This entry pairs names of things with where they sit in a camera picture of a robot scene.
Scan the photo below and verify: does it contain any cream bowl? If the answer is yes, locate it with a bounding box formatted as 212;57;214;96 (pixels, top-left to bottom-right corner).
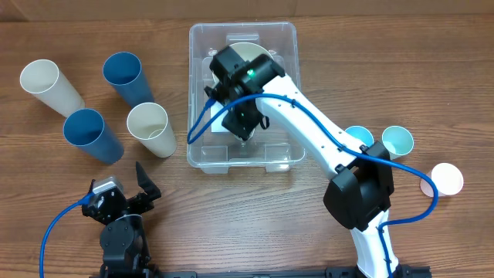
230;42;272;61

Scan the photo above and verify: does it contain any pink small cup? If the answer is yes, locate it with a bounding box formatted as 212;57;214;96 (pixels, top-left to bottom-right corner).
427;163;464;196

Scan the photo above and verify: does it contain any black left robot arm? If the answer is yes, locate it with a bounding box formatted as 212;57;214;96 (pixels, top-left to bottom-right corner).
82;163;161;277

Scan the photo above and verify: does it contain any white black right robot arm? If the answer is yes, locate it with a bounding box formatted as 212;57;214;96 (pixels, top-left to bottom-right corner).
205;46;399;277

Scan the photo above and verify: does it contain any white label in container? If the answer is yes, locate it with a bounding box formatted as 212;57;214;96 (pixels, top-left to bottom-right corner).
210;102;229;133

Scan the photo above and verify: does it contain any clear plastic storage container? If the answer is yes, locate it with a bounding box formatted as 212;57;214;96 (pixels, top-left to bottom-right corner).
187;22;306;174

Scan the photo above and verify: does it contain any cream tall cup near container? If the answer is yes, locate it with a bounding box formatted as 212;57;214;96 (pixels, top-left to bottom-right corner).
127;102;177;158

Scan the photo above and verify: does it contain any blue tall cup front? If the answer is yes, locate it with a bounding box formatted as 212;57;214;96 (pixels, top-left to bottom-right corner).
63;108;124;164

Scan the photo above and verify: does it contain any blue tall cup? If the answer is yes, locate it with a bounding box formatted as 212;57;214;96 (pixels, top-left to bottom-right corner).
103;52;154;107
63;108;124;164

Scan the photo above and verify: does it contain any blue tall cup rear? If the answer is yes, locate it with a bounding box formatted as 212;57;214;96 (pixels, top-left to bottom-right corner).
103;52;154;107

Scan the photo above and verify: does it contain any light blue small cup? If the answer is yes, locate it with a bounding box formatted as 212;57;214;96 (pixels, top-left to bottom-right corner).
345;126;374;147

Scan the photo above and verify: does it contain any cream tall cup far left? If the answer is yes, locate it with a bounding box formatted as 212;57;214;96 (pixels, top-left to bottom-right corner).
19;59;85;117

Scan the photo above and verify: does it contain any mint green small cup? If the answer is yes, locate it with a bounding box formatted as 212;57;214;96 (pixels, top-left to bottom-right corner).
381;126;414;160

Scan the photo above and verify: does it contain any left blue cable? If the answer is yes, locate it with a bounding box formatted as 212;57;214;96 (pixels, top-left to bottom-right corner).
39;192;95;278

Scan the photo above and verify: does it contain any blue cable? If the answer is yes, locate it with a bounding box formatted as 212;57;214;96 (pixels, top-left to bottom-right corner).
187;93;440;278
39;192;95;278

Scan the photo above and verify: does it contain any right blue cable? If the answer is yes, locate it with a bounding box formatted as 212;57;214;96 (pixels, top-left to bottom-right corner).
187;93;440;278

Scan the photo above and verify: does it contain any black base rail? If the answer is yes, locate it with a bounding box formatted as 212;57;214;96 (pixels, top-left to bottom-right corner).
89;264;432;278

